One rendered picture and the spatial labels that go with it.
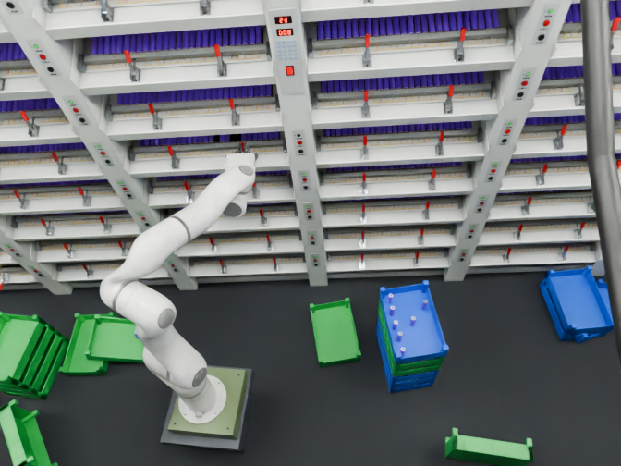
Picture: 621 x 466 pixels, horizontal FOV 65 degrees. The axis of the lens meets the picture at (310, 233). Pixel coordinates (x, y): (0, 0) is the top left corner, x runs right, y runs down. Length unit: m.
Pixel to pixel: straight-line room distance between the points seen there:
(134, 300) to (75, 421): 1.36
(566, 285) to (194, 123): 1.90
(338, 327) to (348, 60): 1.39
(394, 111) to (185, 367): 1.07
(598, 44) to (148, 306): 1.13
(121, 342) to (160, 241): 1.37
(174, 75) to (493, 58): 0.95
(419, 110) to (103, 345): 1.85
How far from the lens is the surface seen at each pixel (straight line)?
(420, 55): 1.55
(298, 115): 1.62
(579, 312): 2.64
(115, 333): 2.67
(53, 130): 1.92
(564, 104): 1.80
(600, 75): 0.59
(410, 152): 1.82
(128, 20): 1.51
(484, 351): 2.51
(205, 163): 1.86
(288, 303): 2.55
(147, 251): 1.32
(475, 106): 1.72
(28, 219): 2.52
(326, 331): 2.46
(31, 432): 2.75
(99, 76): 1.69
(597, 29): 0.60
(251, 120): 1.68
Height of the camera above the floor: 2.28
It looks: 56 degrees down
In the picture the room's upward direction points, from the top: 8 degrees counter-clockwise
